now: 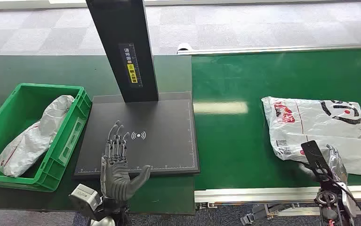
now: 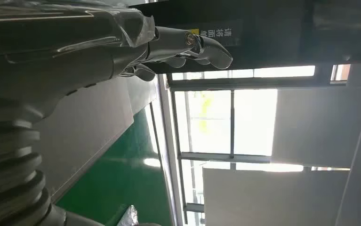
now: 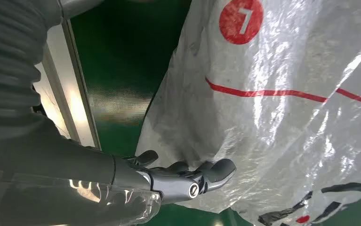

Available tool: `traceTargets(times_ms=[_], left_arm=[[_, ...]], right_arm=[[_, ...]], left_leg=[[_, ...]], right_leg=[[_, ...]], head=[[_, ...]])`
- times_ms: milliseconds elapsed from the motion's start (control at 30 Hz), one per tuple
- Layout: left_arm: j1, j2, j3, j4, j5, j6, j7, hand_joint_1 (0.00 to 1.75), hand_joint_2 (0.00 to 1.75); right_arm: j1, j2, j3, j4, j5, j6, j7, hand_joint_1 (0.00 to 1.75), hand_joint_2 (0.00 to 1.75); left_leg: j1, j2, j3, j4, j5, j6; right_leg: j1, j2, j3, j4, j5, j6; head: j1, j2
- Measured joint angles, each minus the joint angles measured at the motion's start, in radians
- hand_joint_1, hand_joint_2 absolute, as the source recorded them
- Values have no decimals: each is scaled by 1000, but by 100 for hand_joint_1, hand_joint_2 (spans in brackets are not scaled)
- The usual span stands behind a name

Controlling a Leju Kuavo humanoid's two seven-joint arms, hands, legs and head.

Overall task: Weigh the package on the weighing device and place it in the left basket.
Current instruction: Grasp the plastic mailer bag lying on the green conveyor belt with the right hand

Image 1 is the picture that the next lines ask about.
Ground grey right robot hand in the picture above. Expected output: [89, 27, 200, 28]
[298, 144, 349, 185]

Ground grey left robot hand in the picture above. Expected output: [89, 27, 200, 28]
[100, 120, 152, 202]

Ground large white printed plastic package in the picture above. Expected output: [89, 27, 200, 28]
[261, 96, 361, 177]

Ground black weighing platform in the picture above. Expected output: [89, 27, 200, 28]
[74, 91, 200, 178]

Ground green plastic basket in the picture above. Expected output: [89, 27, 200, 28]
[0, 82, 93, 193]

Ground small white plastic package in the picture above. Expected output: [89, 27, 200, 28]
[0, 95, 75, 178]

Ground green conveyor belt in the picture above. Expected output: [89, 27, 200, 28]
[191, 48, 361, 191]

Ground black and yellow label sticker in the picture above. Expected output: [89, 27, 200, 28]
[119, 43, 144, 88]

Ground black scanner column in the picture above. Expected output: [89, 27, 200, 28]
[85, 0, 159, 104]

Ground black flat bracket plate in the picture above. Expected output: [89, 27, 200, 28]
[300, 140, 326, 176]

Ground black cable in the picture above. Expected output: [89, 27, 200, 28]
[315, 161, 361, 226]

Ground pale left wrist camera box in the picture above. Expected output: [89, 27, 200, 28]
[69, 184, 103, 219]

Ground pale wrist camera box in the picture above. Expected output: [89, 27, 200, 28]
[337, 182, 358, 219]
[69, 184, 103, 219]

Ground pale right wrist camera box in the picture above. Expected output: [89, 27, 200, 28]
[337, 182, 358, 219]

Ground aluminium conveyor side rail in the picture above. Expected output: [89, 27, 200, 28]
[194, 185, 361, 207]
[177, 43, 361, 56]

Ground grey metal conveyor bracket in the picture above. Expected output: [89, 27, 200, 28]
[240, 204, 295, 226]

